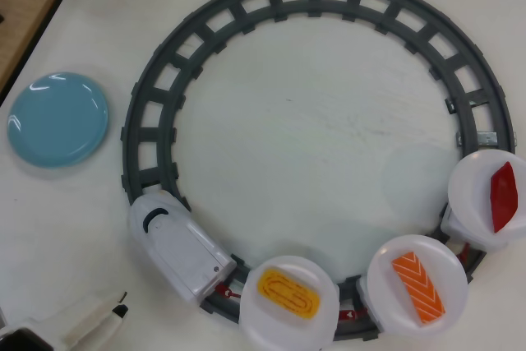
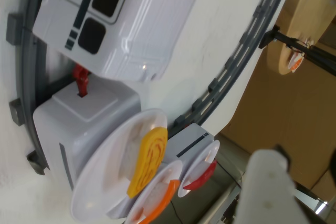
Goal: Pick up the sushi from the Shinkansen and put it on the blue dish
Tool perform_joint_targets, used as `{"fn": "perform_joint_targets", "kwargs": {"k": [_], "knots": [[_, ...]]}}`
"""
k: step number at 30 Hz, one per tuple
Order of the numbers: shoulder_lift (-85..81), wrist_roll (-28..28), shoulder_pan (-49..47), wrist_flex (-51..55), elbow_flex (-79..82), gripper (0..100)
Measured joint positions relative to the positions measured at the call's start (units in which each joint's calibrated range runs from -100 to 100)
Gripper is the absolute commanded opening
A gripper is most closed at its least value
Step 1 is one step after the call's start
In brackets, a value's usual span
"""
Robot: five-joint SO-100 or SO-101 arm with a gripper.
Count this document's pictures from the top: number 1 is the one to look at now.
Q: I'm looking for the grey circular toy train track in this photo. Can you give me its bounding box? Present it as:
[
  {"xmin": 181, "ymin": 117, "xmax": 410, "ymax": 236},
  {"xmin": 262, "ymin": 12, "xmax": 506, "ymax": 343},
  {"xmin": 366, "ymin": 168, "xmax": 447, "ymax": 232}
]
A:
[{"xmin": 120, "ymin": 0, "xmax": 517, "ymax": 342}]

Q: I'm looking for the orange salmon toy sushi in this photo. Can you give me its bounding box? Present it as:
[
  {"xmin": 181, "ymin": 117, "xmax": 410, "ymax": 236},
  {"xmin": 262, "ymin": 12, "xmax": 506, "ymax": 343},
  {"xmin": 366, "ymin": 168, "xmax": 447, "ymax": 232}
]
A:
[{"xmin": 390, "ymin": 250, "xmax": 447, "ymax": 325}]

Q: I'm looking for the white Shinkansen toy locomotive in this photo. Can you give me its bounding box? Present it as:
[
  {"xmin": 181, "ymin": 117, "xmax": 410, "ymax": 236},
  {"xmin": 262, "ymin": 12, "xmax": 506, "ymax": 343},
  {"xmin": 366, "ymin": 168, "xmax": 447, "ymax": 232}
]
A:
[{"xmin": 127, "ymin": 190, "xmax": 238, "ymax": 303}]

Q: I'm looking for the white moving gripper finger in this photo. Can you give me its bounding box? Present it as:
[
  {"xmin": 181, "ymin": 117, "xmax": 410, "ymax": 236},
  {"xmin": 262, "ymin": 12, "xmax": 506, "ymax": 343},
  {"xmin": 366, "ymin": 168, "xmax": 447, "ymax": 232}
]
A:
[{"xmin": 61, "ymin": 304, "xmax": 129, "ymax": 348}]

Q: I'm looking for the white fixed gripper finger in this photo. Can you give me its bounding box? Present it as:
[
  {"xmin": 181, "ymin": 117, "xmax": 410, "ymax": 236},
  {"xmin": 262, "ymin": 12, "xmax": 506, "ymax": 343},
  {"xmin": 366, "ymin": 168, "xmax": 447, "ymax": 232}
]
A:
[{"xmin": 48, "ymin": 291, "xmax": 127, "ymax": 330}]

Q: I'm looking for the red tuna toy sushi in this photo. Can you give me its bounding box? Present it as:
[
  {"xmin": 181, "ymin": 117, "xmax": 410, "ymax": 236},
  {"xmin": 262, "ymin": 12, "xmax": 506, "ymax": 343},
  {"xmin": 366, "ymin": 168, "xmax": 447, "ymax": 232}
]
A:
[{"xmin": 490, "ymin": 161, "xmax": 518, "ymax": 233}]

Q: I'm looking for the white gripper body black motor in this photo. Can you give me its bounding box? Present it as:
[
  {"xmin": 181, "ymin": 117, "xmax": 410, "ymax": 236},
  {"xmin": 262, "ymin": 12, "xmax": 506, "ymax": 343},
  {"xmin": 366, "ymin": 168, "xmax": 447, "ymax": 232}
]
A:
[{"xmin": 0, "ymin": 316, "xmax": 62, "ymax": 351}]

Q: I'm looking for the blue round dish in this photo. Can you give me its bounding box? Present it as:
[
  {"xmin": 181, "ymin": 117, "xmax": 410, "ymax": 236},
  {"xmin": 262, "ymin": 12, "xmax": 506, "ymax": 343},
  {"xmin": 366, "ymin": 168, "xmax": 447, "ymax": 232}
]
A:
[{"xmin": 7, "ymin": 71, "xmax": 110, "ymax": 169}]

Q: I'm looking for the white plate train wagon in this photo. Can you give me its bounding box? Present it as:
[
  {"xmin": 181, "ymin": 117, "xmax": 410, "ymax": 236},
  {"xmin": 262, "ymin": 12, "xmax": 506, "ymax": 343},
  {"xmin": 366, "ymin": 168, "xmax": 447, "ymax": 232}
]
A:
[
  {"xmin": 238, "ymin": 255, "xmax": 340, "ymax": 348},
  {"xmin": 440, "ymin": 149, "xmax": 526, "ymax": 253},
  {"xmin": 357, "ymin": 233, "xmax": 469, "ymax": 334}
]

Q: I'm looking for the yellow egg toy sushi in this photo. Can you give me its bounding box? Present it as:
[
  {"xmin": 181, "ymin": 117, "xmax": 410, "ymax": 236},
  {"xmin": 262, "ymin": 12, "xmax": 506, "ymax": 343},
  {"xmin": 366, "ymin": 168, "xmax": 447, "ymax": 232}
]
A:
[{"xmin": 256, "ymin": 267, "xmax": 321, "ymax": 322}]

